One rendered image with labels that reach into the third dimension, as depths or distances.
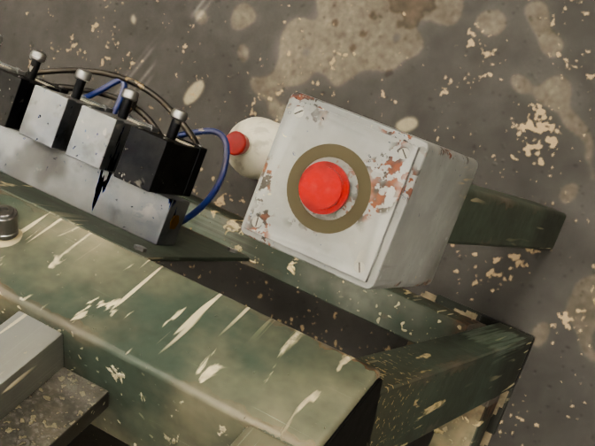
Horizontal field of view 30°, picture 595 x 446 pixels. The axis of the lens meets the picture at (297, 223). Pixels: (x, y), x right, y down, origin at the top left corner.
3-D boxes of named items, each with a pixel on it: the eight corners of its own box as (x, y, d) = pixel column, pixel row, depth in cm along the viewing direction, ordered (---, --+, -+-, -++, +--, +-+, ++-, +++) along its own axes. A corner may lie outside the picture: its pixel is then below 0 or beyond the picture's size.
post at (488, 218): (567, 214, 169) (440, 181, 99) (552, 250, 169) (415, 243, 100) (530, 200, 171) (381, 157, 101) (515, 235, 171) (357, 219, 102)
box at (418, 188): (482, 162, 98) (428, 142, 81) (432, 287, 99) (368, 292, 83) (364, 116, 102) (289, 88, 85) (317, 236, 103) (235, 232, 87)
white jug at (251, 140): (320, 137, 184) (274, 123, 166) (299, 192, 185) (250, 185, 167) (271, 117, 188) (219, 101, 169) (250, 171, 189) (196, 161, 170)
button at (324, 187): (363, 173, 84) (354, 172, 82) (344, 223, 84) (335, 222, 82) (318, 155, 85) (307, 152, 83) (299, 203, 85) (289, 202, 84)
